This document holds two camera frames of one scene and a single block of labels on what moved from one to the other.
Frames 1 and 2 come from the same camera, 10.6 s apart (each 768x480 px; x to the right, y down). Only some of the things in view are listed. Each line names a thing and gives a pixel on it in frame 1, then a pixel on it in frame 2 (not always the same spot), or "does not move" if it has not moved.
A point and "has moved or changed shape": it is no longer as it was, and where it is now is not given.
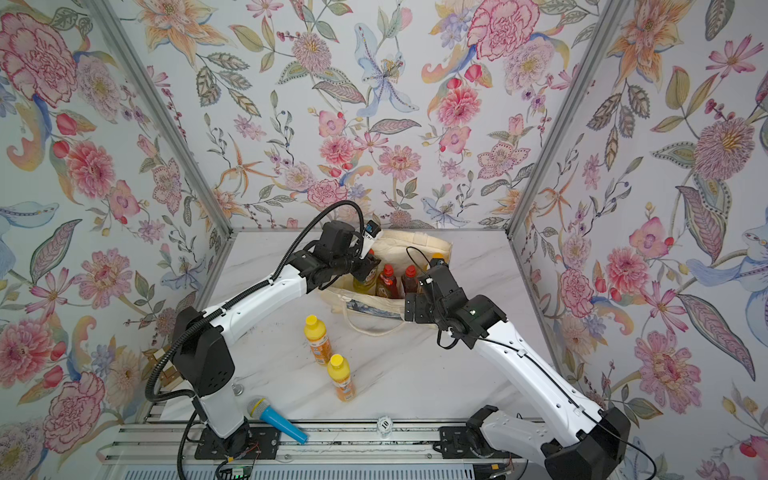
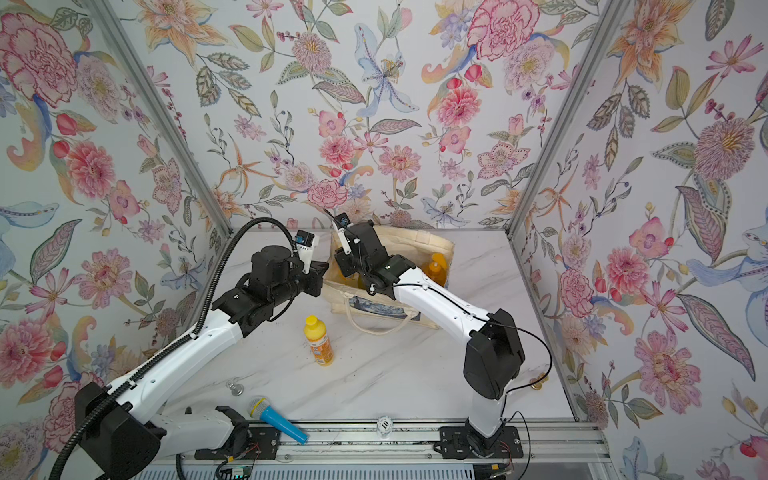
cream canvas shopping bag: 399,248 does not move
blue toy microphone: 261,408 does not move
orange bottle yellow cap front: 339,372 has moved or changed shape
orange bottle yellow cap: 316,333 does not move
